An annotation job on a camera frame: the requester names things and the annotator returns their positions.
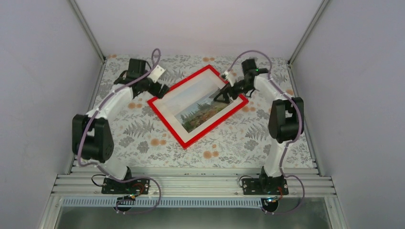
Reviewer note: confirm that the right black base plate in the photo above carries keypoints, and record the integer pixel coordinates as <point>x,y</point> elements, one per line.
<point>254,186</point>

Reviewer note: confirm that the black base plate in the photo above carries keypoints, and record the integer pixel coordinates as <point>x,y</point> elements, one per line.
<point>135,187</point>
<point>254,186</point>

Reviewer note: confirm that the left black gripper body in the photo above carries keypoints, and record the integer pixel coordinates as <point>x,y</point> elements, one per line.
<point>154,92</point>

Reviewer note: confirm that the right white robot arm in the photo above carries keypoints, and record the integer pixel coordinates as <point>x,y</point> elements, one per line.
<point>286,121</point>

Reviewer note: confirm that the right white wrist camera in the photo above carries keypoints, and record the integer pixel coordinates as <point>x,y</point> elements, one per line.
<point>228,77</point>

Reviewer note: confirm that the landscape photo print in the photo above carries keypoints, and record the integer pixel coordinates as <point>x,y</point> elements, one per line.
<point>193,104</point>

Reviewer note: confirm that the red picture frame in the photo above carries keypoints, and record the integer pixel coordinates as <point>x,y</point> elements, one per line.
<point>197,107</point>

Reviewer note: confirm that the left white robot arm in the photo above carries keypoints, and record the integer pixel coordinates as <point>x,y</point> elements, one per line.
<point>92,140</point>

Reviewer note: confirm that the aluminium rail base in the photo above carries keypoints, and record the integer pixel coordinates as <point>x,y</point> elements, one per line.
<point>196,182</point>

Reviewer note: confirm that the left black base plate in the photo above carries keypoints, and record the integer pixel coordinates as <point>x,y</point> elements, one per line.
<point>135,187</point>

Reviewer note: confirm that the grey slotted cable duct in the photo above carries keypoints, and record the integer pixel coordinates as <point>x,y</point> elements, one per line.
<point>165,202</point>

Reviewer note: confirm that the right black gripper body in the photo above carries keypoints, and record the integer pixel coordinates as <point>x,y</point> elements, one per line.
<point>235,94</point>

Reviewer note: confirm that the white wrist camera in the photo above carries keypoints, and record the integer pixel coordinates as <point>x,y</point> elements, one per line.
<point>156,73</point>
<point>228,77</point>

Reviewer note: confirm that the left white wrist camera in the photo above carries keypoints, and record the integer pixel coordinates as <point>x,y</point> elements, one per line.
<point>156,73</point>

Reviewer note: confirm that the floral patterned table mat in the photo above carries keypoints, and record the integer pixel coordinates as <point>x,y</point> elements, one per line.
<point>241,141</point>

